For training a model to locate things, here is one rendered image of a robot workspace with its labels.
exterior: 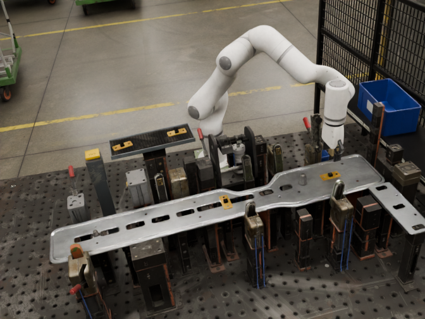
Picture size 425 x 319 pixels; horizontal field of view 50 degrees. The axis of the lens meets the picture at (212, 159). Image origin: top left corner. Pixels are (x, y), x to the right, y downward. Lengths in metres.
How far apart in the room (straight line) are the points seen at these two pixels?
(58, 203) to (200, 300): 1.02
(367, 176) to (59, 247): 1.28
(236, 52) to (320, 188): 0.65
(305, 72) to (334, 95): 0.14
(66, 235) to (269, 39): 1.09
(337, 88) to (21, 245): 1.62
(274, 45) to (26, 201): 1.59
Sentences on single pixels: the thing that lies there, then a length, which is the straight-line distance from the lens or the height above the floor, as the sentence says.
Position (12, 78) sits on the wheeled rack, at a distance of 5.42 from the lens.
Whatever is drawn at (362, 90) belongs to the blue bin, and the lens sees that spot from 2.38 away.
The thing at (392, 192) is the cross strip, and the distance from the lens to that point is 1.96.
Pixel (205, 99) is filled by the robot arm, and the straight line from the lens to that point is 2.12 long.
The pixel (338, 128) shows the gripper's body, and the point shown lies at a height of 1.27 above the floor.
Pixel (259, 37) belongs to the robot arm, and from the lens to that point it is 1.80.
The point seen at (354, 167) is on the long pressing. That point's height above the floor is 1.00.
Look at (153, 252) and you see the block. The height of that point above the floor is 1.03.
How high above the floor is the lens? 2.23
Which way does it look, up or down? 36 degrees down
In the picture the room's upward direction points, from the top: 6 degrees counter-clockwise
